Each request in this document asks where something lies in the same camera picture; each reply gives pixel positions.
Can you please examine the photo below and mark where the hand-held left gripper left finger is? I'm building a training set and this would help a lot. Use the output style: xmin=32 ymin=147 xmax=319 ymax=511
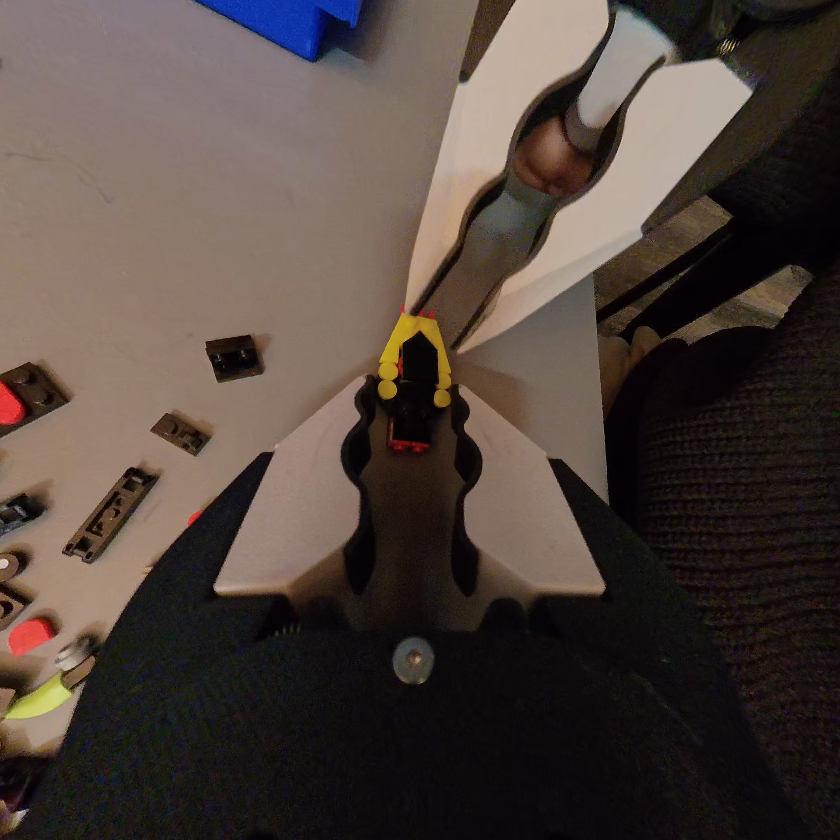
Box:
xmin=214 ymin=375 xmax=378 ymax=598

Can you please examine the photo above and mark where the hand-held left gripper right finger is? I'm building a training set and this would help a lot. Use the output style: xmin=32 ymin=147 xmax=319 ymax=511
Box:
xmin=449 ymin=386 xmax=606 ymax=599

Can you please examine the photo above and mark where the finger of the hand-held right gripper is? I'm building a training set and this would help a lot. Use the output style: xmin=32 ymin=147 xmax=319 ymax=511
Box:
xmin=453 ymin=58 xmax=753 ymax=357
xmin=403 ymin=0 xmax=619 ymax=317

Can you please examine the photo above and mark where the red yellow black lego model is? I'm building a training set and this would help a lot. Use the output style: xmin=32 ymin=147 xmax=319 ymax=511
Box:
xmin=377 ymin=306 xmax=454 ymax=455

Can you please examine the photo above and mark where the pile of lego pieces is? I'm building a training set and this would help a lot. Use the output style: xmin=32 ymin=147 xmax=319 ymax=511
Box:
xmin=0 ymin=333 xmax=266 ymax=824

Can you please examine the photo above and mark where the person's right hand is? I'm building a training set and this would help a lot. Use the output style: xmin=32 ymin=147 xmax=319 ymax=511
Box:
xmin=514 ymin=120 xmax=593 ymax=199

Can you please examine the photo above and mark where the black chair base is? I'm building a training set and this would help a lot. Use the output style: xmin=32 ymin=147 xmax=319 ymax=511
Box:
xmin=596 ymin=217 xmax=811 ymax=339

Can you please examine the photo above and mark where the blue plastic bin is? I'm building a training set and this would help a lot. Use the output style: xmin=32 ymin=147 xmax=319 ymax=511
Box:
xmin=193 ymin=0 xmax=363 ymax=63

